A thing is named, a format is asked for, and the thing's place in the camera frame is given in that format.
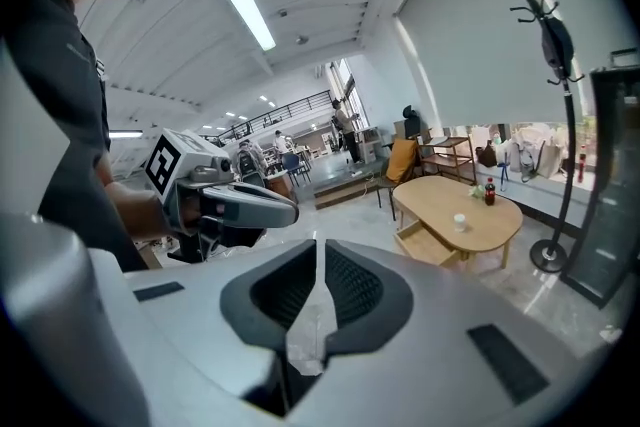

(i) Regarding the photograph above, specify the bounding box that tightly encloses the blue strap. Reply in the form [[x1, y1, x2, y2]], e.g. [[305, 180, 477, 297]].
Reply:
[[498, 152, 512, 192]]

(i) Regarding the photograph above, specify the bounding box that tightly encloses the large white tote bag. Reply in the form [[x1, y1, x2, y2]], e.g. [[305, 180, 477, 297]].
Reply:
[[508, 127, 549, 183]]

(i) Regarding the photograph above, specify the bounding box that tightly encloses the grey roller blind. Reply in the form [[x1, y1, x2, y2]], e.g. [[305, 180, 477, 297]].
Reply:
[[396, 0, 604, 129]]

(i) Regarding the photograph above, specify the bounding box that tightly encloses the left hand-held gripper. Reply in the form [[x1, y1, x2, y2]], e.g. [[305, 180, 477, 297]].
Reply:
[[144, 127, 301, 262]]

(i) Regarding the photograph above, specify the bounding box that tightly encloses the black glass cabinet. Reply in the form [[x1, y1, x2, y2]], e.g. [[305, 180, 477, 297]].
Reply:
[[558, 48, 640, 311]]

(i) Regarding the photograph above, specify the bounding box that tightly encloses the person's black-clothed body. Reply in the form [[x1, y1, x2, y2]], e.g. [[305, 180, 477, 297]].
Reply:
[[2, 0, 149, 274]]

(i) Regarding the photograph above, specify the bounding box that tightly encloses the wooden step platform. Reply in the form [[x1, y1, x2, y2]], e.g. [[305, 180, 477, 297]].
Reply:
[[312, 159, 397, 211]]

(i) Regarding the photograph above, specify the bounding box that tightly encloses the wooden drawer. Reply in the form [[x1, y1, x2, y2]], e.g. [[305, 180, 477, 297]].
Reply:
[[393, 219, 464, 269]]

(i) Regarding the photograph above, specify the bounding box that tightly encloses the black office chair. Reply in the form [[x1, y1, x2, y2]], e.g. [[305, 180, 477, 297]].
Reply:
[[401, 104, 427, 140]]

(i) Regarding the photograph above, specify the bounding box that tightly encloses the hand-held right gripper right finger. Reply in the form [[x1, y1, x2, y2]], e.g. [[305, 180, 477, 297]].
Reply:
[[323, 238, 601, 427]]

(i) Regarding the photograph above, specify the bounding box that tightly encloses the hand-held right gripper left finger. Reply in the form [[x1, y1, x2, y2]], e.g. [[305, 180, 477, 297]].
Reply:
[[122, 238, 321, 419]]

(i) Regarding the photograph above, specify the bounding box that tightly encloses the wooden shelf rack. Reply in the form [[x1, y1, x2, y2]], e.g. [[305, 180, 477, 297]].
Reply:
[[418, 135, 477, 186]]

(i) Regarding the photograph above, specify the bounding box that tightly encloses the person's left hand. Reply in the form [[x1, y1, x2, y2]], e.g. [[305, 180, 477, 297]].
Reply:
[[106, 181, 175, 242]]

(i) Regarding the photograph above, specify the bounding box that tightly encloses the long ceiling lamp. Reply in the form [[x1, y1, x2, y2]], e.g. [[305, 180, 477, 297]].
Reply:
[[219, 0, 278, 52]]

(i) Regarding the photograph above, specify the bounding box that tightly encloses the dark bag on coat rack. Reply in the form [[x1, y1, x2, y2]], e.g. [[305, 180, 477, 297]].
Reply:
[[542, 16, 576, 69]]

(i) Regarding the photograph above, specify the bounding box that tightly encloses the small white tote bag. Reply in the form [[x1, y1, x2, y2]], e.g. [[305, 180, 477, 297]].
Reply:
[[542, 134, 572, 180]]

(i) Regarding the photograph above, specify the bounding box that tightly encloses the oval wooden table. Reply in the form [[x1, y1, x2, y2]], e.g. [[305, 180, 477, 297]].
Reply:
[[392, 175, 525, 272]]

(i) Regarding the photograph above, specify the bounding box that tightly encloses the black balcony railing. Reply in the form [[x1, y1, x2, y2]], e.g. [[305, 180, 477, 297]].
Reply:
[[218, 89, 334, 142]]

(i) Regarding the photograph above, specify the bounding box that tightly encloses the dark woven chair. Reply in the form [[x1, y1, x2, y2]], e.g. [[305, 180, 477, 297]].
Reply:
[[376, 163, 404, 221]]

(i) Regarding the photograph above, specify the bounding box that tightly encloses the black coat rack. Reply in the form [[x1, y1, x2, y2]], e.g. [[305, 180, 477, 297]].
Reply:
[[481, 0, 587, 274]]

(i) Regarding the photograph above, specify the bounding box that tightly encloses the dark brown handbag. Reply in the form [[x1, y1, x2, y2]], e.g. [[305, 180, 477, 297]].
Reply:
[[476, 140, 499, 169]]

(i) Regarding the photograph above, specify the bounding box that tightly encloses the person's left forearm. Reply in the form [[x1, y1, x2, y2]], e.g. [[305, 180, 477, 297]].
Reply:
[[93, 152, 117, 190]]

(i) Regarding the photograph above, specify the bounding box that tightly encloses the white floor appliance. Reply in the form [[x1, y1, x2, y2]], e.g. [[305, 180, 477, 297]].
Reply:
[[358, 126, 385, 165]]

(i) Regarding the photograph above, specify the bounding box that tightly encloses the blue chair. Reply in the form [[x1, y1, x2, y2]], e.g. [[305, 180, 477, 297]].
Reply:
[[281, 151, 312, 187]]

